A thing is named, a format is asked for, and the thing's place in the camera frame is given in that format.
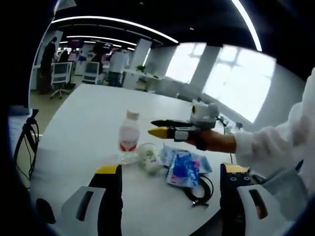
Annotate white mesh office chair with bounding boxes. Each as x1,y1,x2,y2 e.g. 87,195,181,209
50,61,74,99
82,60,100,85

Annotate clear plastic water bottle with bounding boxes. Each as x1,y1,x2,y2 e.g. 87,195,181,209
118,110,141,166

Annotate blue tissue pack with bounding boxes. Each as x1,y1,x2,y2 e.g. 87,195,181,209
166,150,200,189

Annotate black oval table grommet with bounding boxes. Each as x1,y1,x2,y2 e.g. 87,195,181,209
36,198,56,225

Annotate wet wipes pack blue lid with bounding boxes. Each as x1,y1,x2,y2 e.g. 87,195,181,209
160,142,213,174

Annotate white table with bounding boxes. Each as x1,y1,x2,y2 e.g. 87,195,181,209
28,83,247,236

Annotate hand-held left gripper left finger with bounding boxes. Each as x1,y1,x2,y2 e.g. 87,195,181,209
61,164,124,236

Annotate white office desk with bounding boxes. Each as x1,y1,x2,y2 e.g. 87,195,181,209
123,68,163,93

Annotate linear ceiling light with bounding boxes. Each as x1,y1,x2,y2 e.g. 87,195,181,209
51,16,179,44
231,0,263,52

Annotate bright window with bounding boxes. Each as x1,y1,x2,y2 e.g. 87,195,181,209
165,43,206,83
204,46,276,122

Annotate black stand with cables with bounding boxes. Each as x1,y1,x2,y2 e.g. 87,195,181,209
13,109,40,180

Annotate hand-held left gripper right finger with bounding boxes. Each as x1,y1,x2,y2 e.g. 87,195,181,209
220,162,296,236

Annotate floral paper cup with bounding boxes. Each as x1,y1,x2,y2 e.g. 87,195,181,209
136,142,164,175

